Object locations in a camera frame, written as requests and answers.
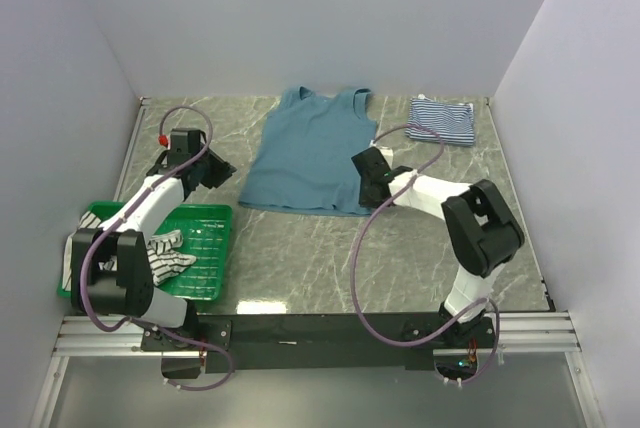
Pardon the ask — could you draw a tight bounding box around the plain blue tank top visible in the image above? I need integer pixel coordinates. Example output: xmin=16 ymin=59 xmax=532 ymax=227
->
xmin=239 ymin=86 xmax=377 ymax=216

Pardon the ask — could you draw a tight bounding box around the blue white striped tank top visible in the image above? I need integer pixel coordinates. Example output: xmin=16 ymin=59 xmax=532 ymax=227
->
xmin=405 ymin=95 xmax=476 ymax=147

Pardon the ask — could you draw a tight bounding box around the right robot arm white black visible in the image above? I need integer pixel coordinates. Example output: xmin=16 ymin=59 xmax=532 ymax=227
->
xmin=352 ymin=145 xmax=525 ymax=347

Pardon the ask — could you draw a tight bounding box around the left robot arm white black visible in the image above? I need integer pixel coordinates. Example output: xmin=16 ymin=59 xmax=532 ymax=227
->
xmin=70 ymin=128 xmax=235 ymax=350

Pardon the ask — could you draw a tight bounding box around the black white striped tank top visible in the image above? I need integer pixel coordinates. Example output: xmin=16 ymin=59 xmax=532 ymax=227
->
xmin=61 ymin=230 xmax=197 ymax=292

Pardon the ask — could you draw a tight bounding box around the green plastic basket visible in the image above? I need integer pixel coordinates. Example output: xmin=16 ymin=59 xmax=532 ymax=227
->
xmin=54 ymin=201 xmax=234 ymax=302

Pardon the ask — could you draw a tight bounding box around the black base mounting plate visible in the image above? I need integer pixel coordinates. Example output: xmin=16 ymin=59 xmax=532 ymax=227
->
xmin=140 ymin=312 xmax=496 ymax=379

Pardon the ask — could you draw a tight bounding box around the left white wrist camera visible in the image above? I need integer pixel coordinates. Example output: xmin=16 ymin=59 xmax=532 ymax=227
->
xmin=158 ymin=134 xmax=169 ymax=147

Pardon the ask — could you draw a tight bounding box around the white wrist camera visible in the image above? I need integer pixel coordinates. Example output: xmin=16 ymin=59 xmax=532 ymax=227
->
xmin=370 ymin=141 xmax=394 ymax=166
xmin=158 ymin=134 xmax=169 ymax=147

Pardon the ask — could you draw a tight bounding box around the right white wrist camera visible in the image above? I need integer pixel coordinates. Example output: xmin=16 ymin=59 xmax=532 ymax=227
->
xmin=370 ymin=141 xmax=394 ymax=166

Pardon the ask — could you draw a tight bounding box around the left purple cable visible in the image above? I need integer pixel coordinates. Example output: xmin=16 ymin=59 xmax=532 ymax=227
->
xmin=79 ymin=106 xmax=236 ymax=393

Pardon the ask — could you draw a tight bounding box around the purple cable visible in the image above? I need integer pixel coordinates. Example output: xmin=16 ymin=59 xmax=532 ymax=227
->
xmin=352 ymin=126 xmax=501 ymax=389
xmin=79 ymin=106 xmax=236 ymax=393

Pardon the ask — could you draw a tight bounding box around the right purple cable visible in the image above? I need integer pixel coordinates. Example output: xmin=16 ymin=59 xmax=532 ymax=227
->
xmin=352 ymin=126 xmax=501 ymax=389

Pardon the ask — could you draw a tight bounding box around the aluminium rail frame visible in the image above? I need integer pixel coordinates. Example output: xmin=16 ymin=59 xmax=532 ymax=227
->
xmin=29 ymin=312 xmax=605 ymax=427

